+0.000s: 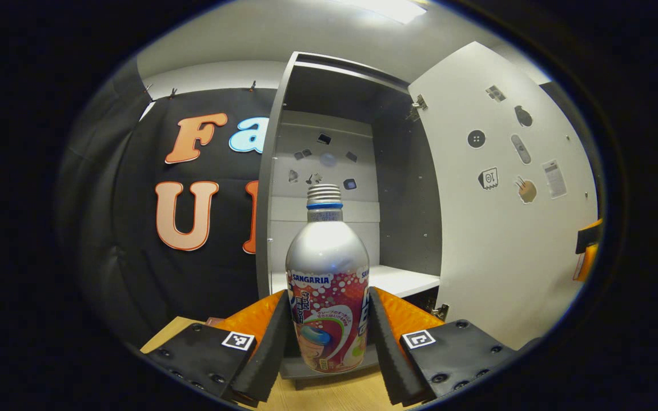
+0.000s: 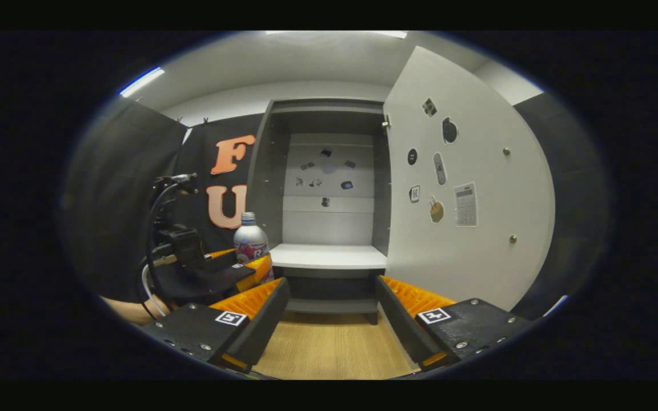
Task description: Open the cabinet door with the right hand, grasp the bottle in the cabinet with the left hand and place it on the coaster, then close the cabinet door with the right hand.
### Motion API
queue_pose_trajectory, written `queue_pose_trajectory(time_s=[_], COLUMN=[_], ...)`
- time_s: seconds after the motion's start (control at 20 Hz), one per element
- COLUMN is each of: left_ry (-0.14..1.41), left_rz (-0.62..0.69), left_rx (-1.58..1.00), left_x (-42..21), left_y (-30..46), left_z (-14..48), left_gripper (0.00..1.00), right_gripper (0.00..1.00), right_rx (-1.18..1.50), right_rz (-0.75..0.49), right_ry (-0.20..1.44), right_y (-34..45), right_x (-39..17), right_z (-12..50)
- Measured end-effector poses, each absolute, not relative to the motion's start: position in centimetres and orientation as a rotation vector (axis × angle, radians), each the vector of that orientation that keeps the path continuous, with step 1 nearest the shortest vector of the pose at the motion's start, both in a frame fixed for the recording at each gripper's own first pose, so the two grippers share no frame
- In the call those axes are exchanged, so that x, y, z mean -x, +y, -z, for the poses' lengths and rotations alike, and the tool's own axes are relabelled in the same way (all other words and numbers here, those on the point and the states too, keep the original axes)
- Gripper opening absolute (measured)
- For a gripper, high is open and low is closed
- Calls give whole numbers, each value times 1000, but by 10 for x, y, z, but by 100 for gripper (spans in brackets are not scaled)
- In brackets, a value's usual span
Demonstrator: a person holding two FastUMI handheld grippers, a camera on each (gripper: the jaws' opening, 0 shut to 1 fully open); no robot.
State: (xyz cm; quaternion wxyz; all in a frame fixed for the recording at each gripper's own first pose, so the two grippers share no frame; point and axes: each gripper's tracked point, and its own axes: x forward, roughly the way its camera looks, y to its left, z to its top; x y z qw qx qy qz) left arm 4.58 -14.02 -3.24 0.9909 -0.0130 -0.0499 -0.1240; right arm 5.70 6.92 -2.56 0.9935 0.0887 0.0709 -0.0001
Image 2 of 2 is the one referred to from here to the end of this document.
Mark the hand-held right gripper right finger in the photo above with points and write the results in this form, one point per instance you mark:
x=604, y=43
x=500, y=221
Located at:
x=397, y=319

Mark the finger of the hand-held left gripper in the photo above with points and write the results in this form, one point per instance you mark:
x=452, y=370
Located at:
x=220, y=260
x=220, y=277

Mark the grey cabinet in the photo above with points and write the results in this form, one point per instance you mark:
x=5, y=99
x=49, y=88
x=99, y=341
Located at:
x=260, y=200

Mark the white cabinet door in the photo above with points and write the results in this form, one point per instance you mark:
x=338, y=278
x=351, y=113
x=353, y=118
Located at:
x=494, y=274

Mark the black backdrop cloth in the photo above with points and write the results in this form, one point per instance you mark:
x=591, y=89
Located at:
x=112, y=200

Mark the long ceiling light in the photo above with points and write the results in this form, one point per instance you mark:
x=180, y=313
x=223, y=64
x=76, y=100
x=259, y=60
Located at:
x=141, y=81

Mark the silver bottle with red label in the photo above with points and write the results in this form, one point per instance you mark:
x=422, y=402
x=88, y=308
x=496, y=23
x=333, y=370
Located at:
x=249, y=237

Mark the white cabinet shelf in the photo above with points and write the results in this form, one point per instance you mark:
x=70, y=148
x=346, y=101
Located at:
x=329, y=257

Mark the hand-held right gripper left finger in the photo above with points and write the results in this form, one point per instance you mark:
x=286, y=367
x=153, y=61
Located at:
x=266, y=319

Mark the metal door hinge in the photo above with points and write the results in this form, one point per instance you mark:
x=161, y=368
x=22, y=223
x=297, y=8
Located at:
x=386, y=121

